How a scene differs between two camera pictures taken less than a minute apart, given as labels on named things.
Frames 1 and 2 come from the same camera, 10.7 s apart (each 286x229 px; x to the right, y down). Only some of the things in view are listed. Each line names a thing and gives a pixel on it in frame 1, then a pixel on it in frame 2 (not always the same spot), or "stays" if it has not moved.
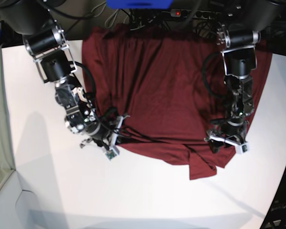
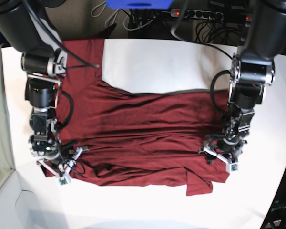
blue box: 139,4 stays
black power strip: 196,14 stays
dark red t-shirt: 160,89 → 111,137
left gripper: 109,141 → 62,165
